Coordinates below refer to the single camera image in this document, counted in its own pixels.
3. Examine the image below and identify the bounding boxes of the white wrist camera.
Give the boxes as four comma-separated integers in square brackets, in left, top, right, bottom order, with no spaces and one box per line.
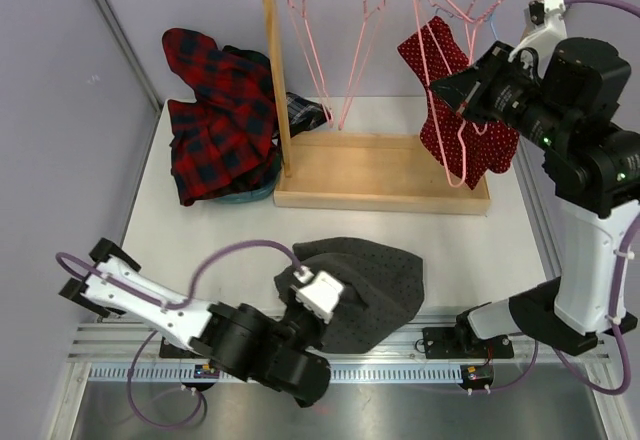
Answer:
[509,0,567,62]
[292,266,345,325]

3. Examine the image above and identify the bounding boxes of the left black mount plate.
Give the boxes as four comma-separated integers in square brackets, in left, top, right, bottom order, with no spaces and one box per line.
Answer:
[159,327,250,360]

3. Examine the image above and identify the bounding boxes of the green plaid skirt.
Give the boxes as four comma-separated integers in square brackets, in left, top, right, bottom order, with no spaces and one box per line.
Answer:
[223,45,281,194]

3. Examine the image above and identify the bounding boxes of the right black mount plate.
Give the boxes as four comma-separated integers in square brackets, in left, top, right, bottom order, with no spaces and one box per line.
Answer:
[422,325,514,360]

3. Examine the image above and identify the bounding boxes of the aluminium rail base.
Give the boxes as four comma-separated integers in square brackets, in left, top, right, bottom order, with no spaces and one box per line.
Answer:
[67,109,611,384]

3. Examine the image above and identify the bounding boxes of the black mount plate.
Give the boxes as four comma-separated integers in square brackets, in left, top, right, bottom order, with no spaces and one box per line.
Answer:
[159,327,250,360]
[422,325,514,360]

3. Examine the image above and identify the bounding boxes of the wooden clothes rack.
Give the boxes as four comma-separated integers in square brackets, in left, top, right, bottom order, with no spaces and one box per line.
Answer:
[257,0,574,216]

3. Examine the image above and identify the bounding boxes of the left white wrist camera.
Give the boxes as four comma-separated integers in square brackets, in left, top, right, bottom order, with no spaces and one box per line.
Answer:
[292,266,345,325]

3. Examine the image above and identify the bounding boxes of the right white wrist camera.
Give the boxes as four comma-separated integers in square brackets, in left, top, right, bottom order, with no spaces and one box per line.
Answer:
[509,0,567,62]

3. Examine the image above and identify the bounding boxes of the pink hanger of green skirt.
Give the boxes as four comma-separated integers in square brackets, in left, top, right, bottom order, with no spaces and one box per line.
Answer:
[287,0,334,127]

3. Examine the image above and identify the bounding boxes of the pink hanger pair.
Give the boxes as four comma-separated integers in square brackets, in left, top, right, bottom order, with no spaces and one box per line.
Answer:
[338,0,386,130]

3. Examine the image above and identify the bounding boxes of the pink wire hanger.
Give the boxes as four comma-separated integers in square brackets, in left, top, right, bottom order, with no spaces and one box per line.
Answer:
[432,0,536,136]

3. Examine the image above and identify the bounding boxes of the red polka dot skirt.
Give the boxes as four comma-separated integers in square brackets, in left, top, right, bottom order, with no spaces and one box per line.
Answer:
[397,16,519,189]

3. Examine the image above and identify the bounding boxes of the blue wire hanger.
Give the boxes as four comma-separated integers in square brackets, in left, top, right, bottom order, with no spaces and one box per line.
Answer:
[432,0,509,41]

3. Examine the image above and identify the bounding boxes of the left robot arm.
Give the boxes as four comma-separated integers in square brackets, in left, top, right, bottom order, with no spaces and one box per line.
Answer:
[55,239,345,408]

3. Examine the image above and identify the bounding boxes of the pink hanger of grey skirt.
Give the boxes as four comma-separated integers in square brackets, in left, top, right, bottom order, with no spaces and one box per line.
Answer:
[410,0,474,189]

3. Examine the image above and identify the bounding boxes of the blue plastic basin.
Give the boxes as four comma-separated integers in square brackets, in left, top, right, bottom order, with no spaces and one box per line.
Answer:
[214,173,280,205]

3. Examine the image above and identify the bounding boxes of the grey dotted skirt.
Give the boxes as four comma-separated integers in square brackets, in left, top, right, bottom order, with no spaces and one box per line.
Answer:
[293,237,425,354]

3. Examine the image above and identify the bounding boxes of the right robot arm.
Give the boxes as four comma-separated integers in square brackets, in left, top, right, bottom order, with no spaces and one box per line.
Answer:
[430,37,639,356]

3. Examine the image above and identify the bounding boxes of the red plaid skirt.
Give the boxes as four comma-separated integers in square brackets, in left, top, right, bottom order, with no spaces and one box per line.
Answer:
[162,28,260,207]

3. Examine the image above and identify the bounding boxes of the navy white plaid skirt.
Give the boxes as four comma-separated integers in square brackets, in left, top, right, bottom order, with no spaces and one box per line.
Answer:
[286,92,327,137]

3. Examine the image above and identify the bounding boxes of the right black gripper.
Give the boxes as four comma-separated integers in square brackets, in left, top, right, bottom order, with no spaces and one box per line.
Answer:
[430,41,568,152]

